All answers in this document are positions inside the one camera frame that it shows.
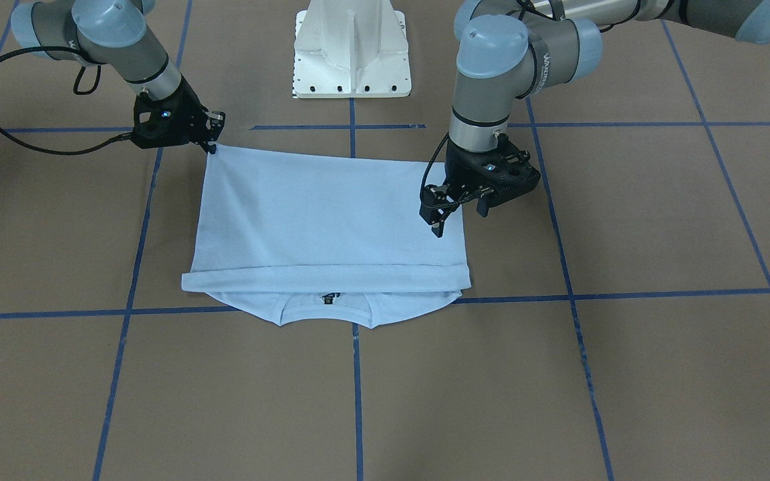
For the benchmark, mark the light blue t-shirt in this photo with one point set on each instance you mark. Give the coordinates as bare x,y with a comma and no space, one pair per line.
288,237

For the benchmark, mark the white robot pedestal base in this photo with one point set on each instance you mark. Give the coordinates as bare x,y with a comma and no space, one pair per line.
350,49

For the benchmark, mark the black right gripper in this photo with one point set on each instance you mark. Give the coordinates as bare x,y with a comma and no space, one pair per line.
188,107

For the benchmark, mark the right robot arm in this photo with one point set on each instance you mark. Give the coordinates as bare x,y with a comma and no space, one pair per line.
95,33

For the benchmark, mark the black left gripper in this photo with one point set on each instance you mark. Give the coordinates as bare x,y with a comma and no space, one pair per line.
458,170

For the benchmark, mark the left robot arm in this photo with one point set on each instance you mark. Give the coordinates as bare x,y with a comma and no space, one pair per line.
510,50

